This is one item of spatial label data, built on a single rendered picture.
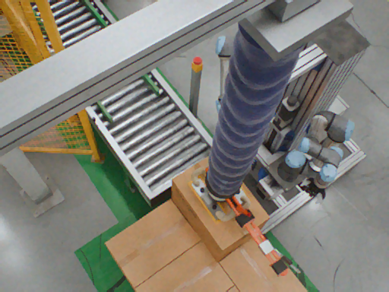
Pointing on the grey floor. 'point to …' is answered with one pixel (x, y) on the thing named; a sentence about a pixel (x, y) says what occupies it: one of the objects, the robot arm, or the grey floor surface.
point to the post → (194, 87)
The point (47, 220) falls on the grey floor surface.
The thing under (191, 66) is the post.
